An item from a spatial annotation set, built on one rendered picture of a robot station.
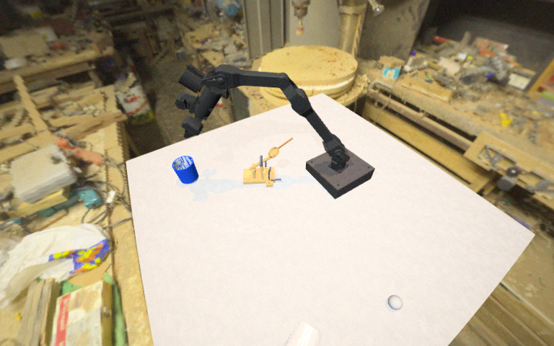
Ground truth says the small white ball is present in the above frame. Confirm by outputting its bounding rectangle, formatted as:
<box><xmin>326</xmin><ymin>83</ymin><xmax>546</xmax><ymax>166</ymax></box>
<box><xmin>388</xmin><ymin>295</ymin><xmax>403</xmax><ymax>310</ymax></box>

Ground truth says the blue cup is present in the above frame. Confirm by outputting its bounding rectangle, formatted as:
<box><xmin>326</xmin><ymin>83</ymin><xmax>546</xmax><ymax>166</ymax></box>
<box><xmin>172</xmin><ymin>156</ymin><xmax>199</xmax><ymax>185</ymax></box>

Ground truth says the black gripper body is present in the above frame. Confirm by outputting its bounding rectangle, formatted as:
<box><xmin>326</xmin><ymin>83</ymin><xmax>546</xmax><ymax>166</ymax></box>
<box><xmin>181</xmin><ymin>96</ymin><xmax>215</xmax><ymax>136</ymax></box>

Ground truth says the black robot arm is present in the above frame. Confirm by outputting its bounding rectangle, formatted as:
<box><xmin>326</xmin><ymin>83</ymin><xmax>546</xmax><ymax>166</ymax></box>
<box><xmin>175</xmin><ymin>64</ymin><xmax>350</xmax><ymax>173</ymax></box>

